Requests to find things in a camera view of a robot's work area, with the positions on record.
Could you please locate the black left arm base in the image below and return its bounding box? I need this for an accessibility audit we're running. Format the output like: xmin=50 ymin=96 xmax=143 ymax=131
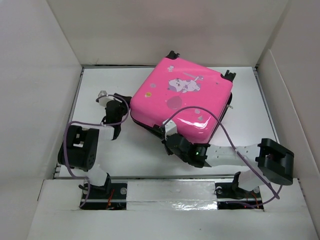
xmin=78 ymin=182 xmax=128 ymax=211

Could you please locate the pink hard-shell suitcase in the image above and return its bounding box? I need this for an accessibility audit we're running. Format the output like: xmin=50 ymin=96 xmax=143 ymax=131
xmin=130 ymin=50 xmax=236 ymax=144

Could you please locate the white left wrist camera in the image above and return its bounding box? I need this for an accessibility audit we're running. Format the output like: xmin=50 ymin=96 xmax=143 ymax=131
xmin=95 ymin=90 xmax=113 ymax=108

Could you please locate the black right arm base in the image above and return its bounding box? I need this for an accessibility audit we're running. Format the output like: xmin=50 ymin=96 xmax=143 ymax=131
xmin=214 ymin=182 xmax=264 ymax=210

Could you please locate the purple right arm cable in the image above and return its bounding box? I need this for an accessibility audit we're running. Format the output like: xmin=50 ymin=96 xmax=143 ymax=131
xmin=164 ymin=106 xmax=285 ymax=210

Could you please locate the aluminium front rail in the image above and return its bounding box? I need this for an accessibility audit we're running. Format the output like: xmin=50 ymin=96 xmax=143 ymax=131
xmin=53 ymin=174 xmax=266 ymax=181

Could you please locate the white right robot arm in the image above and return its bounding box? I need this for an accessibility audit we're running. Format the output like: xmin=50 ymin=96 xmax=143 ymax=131
xmin=161 ymin=133 xmax=295 ymax=197

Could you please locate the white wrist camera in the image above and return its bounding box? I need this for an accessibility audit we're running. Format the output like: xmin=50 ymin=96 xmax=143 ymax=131
xmin=95 ymin=90 xmax=113 ymax=108
xmin=162 ymin=119 xmax=178 ymax=139

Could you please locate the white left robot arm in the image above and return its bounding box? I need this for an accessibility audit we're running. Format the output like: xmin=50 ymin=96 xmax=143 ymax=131
xmin=57 ymin=93 xmax=132 ymax=199

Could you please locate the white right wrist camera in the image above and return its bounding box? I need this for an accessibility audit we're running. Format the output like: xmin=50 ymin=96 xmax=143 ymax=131
xmin=162 ymin=119 xmax=178 ymax=139

